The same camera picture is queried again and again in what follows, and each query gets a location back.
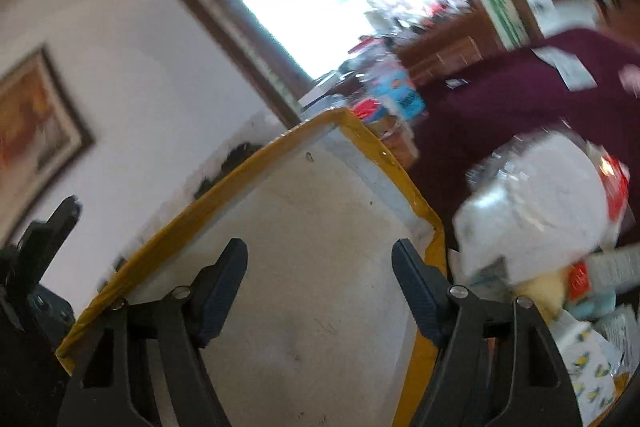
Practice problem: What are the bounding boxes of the red label plastic bag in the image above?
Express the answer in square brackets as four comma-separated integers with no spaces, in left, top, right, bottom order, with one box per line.
[595,152,632,228]

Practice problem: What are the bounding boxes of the cardboard tray with yellow tape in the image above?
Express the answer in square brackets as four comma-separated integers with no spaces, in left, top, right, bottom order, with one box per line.
[55,107,447,427]

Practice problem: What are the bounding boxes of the blue printed snack box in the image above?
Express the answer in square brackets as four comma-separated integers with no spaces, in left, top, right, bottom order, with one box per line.
[370,62,427,124]

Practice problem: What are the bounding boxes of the small pink soft toy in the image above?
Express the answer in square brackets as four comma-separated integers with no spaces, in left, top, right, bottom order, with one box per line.
[617,64,640,98]

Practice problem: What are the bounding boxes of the teal cartoon print packet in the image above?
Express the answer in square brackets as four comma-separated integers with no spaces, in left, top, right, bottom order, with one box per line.
[570,293,618,320]

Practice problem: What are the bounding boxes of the white packet with red print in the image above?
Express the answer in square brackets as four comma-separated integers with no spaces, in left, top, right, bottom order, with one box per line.
[567,247,640,303]

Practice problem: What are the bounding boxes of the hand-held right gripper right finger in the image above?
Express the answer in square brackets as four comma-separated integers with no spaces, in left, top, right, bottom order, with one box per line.
[391,238,583,427]

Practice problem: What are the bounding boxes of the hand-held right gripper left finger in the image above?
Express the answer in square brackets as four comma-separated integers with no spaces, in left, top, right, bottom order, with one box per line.
[55,237,249,427]

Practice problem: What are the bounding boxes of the wooden brick pattern cabinet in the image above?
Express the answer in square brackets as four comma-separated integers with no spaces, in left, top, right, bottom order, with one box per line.
[395,7,501,85]

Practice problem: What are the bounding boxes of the red lid snack jar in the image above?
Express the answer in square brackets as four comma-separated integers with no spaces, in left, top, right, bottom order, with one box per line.
[350,96,401,142]

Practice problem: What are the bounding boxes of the lemon print white packet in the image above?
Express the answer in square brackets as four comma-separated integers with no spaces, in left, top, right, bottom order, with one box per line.
[555,312,632,427]

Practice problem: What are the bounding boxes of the framed wall picture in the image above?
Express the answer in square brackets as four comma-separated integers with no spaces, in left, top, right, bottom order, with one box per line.
[0,47,96,248]

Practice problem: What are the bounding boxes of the clear bag with white contents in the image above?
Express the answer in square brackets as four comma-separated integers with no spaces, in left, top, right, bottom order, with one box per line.
[452,132,621,283]

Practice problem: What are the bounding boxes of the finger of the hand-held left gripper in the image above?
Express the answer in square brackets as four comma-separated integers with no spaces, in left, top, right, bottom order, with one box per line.
[15,195,83,288]

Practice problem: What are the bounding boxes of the white paper card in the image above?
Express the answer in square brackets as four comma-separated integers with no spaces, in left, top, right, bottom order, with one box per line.
[532,47,598,90]

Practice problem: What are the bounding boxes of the maroon tablecloth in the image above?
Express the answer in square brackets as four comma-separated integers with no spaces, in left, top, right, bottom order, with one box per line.
[410,27,640,308]

